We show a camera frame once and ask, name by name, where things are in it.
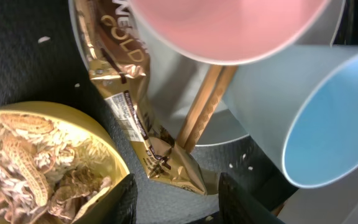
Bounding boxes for pink plastic cup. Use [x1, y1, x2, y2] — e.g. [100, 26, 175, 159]
[129, 0, 329, 65]

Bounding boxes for light blue plastic cup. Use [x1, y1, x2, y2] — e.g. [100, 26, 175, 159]
[224, 45, 358, 189]

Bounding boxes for yellow bowl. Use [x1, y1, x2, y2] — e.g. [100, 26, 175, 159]
[0, 101, 131, 224]

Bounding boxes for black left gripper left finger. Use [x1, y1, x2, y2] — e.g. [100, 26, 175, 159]
[101, 174, 138, 224]

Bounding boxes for round black serving tray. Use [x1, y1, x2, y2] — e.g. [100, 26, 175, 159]
[0, 0, 358, 224]

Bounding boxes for rice and peanut food scraps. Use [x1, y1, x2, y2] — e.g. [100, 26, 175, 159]
[0, 113, 113, 224]

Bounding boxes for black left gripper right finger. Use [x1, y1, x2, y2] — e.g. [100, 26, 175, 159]
[218, 172, 284, 224]

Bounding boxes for wooden chopstick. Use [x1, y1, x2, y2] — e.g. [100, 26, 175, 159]
[176, 65, 223, 152]
[185, 66, 238, 148]

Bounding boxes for gold snack wrapper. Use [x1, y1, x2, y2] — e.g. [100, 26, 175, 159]
[70, 0, 219, 195]

